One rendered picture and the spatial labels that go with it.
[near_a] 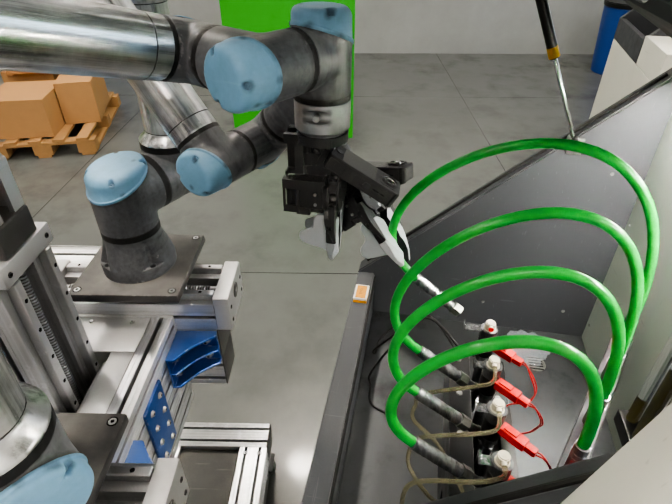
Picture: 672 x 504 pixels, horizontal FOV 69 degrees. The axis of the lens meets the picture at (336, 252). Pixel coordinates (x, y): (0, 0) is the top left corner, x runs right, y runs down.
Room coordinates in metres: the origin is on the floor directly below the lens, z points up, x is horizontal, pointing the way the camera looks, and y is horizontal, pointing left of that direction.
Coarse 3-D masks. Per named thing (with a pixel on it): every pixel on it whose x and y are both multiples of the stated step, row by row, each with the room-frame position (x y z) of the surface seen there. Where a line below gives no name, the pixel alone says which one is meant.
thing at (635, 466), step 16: (656, 416) 0.23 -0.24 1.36; (640, 432) 0.23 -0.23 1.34; (656, 432) 0.22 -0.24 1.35; (624, 448) 0.23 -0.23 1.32; (640, 448) 0.22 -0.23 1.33; (656, 448) 0.21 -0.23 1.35; (608, 464) 0.23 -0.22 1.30; (624, 464) 0.22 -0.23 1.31; (640, 464) 0.21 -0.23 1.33; (656, 464) 0.20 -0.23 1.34; (592, 480) 0.23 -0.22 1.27; (608, 480) 0.22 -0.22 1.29; (624, 480) 0.21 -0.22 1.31; (640, 480) 0.20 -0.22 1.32; (656, 480) 0.19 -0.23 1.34; (576, 496) 0.23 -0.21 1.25; (592, 496) 0.22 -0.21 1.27; (608, 496) 0.21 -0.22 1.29; (624, 496) 0.20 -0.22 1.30; (640, 496) 0.19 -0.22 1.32; (656, 496) 0.18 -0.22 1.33
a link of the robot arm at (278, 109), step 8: (272, 104) 0.78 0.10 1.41; (280, 104) 0.76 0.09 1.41; (288, 104) 0.76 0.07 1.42; (264, 112) 0.79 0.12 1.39; (272, 112) 0.77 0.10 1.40; (280, 112) 0.76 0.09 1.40; (288, 112) 0.75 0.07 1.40; (272, 120) 0.77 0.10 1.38; (280, 120) 0.76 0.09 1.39; (288, 120) 0.75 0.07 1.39; (272, 128) 0.77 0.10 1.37; (280, 128) 0.77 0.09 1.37; (280, 136) 0.77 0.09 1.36
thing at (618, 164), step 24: (504, 144) 0.61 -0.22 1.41; (528, 144) 0.60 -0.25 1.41; (552, 144) 0.59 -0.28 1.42; (576, 144) 0.59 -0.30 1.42; (456, 168) 0.63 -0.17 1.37; (624, 168) 0.57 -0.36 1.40; (408, 192) 0.65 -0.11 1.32; (648, 192) 0.56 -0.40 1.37; (648, 216) 0.55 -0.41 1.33; (648, 240) 0.55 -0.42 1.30; (648, 264) 0.55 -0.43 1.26; (648, 288) 0.54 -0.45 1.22
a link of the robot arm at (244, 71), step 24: (216, 48) 0.53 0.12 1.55; (240, 48) 0.53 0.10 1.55; (264, 48) 0.54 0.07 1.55; (288, 48) 0.56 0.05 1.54; (312, 48) 0.59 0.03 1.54; (216, 72) 0.53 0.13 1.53; (240, 72) 0.51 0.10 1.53; (264, 72) 0.52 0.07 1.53; (288, 72) 0.55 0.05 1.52; (312, 72) 0.58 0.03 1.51; (216, 96) 0.54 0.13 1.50; (240, 96) 0.51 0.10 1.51; (264, 96) 0.52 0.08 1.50; (288, 96) 0.56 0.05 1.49
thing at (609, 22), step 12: (612, 0) 6.18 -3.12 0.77; (612, 12) 6.02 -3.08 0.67; (624, 12) 5.91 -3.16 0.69; (600, 24) 6.20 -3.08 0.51; (612, 24) 5.99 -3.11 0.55; (600, 36) 6.12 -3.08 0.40; (612, 36) 5.97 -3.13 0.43; (600, 48) 6.07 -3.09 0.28; (600, 60) 6.03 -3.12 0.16; (600, 72) 6.00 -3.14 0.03
